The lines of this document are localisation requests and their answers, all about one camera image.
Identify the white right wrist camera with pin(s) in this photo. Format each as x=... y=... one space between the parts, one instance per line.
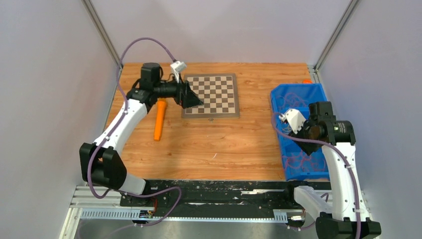
x=294 y=118

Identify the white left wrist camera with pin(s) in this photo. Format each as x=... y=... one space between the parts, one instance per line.
x=176 y=68

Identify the blue plastic bin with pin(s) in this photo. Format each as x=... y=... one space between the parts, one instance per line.
x=296 y=164

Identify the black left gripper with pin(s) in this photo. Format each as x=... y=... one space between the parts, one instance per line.
x=186 y=97

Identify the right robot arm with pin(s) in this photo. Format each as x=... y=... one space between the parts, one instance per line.
x=347 y=217

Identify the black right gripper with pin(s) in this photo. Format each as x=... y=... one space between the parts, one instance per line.
x=308 y=149

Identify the wooden chessboard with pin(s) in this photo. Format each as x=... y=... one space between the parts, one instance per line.
x=219 y=94

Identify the right aluminium frame post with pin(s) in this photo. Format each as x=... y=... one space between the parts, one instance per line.
x=350 y=9

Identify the aluminium frame post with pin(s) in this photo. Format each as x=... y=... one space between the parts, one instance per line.
x=91 y=10
x=350 y=9

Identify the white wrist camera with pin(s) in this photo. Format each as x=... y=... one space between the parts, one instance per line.
x=176 y=68
x=294 y=118

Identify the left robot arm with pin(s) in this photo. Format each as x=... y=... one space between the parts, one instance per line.
x=100 y=160

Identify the orange plastic carrot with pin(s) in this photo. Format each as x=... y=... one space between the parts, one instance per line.
x=160 y=116

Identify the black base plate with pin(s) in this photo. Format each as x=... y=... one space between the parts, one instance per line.
x=222 y=199

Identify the left aluminium frame post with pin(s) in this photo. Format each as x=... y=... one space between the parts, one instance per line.
x=91 y=10

